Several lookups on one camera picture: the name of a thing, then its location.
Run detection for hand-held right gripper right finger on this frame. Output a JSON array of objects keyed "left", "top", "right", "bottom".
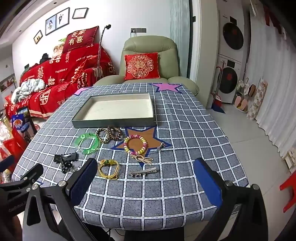
[{"left": 193, "top": 158, "right": 266, "bottom": 241}]

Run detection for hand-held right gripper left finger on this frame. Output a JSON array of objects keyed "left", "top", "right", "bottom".
[{"left": 22, "top": 158, "right": 99, "bottom": 241}]

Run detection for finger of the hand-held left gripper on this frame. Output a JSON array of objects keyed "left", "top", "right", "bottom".
[
  {"left": 0, "top": 154, "right": 14, "bottom": 173},
  {"left": 20, "top": 163, "right": 44, "bottom": 186}
]

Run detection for black hair claw clip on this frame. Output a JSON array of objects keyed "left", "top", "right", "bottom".
[
  {"left": 54, "top": 152, "right": 78, "bottom": 163},
  {"left": 60, "top": 161, "right": 73, "bottom": 174}
]

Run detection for green translucent bangle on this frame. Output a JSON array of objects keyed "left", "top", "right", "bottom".
[{"left": 76, "top": 133, "right": 102, "bottom": 155}]

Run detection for light wooden bead bracelet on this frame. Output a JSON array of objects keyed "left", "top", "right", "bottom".
[{"left": 96, "top": 128, "right": 111, "bottom": 143}]

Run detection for colourful bead bracelet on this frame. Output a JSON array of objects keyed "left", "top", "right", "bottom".
[{"left": 124, "top": 134, "right": 148, "bottom": 156}]

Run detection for silver metal hair clip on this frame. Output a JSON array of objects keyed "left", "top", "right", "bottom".
[{"left": 128, "top": 167, "right": 160, "bottom": 178}]

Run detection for grey rectangular tray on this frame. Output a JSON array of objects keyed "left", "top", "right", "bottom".
[{"left": 71, "top": 92, "right": 158, "bottom": 128}]

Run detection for red gift bags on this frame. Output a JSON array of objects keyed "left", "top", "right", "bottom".
[{"left": 0, "top": 116, "right": 30, "bottom": 176}]

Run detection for blue printed box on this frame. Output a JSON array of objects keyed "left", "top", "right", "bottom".
[{"left": 11, "top": 113, "right": 37, "bottom": 139}]

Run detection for grey checked tablecloth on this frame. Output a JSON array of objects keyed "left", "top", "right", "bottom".
[{"left": 11, "top": 82, "right": 250, "bottom": 232}]

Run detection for beige wooden hair clip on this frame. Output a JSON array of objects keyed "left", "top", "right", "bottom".
[{"left": 131, "top": 154, "right": 153, "bottom": 166}]

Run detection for brown star sticker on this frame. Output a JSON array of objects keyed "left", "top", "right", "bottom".
[{"left": 110, "top": 127, "right": 172, "bottom": 168}]

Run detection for crumpled white grey cloth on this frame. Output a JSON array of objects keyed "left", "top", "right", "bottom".
[{"left": 11, "top": 79, "right": 47, "bottom": 102}]

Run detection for red broom and dustpan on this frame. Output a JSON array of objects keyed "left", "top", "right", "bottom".
[{"left": 211, "top": 67, "right": 226, "bottom": 114}]

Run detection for red plastic stool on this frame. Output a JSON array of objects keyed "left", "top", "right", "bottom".
[{"left": 280, "top": 175, "right": 296, "bottom": 214}]

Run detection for pink star sticker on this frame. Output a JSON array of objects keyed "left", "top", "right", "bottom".
[
  {"left": 150, "top": 82, "right": 183, "bottom": 93},
  {"left": 74, "top": 87, "right": 93, "bottom": 96}
]

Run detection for shoe rack with slippers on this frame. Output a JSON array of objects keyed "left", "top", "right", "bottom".
[{"left": 233, "top": 77, "right": 257, "bottom": 114}]

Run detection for patterned leaning board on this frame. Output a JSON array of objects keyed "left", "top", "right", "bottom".
[{"left": 246, "top": 79, "right": 268, "bottom": 120}]

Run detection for white washing machine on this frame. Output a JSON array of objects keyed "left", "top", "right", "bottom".
[{"left": 216, "top": 54, "right": 243, "bottom": 103}]

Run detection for red printed sofa blanket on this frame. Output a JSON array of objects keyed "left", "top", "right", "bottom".
[{"left": 6, "top": 43, "right": 116, "bottom": 118}]

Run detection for white curtain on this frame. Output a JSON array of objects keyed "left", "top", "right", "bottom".
[{"left": 250, "top": 5, "right": 296, "bottom": 158}]

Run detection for cartoon printed pillow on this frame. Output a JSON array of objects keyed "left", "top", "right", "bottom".
[{"left": 52, "top": 38, "right": 67, "bottom": 58}]

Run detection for red embroidered cushion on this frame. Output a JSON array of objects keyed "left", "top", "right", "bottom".
[{"left": 124, "top": 52, "right": 160, "bottom": 80}]

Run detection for phone stand pole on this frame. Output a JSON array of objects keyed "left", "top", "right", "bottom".
[{"left": 97, "top": 24, "right": 111, "bottom": 77}]

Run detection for red printed pillow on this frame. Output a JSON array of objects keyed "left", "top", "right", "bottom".
[{"left": 62, "top": 26, "right": 99, "bottom": 52}]

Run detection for black framed wedding photo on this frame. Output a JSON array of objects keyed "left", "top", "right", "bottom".
[
  {"left": 45, "top": 14, "right": 57, "bottom": 36},
  {"left": 57, "top": 7, "right": 70, "bottom": 28}
]

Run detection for white stacked dryer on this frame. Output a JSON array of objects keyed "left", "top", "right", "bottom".
[{"left": 218, "top": 9, "right": 250, "bottom": 62}]

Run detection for pale green armchair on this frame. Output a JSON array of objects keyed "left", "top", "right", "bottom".
[{"left": 94, "top": 35, "right": 199, "bottom": 95}]

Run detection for pale green door curtain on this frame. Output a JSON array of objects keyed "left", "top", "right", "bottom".
[{"left": 170, "top": 0, "right": 193, "bottom": 77}]

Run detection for black framed certificate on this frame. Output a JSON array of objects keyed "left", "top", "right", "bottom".
[{"left": 72, "top": 8, "right": 89, "bottom": 19}]

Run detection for red hanging paper decorations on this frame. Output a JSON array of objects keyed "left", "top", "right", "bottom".
[{"left": 264, "top": 5, "right": 287, "bottom": 40}]

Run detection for yellow flower hair tie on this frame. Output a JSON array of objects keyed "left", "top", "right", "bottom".
[{"left": 98, "top": 159, "right": 119, "bottom": 180}]

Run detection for dark brown bead bracelet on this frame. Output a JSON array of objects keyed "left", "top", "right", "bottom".
[{"left": 106, "top": 126, "right": 123, "bottom": 141}]

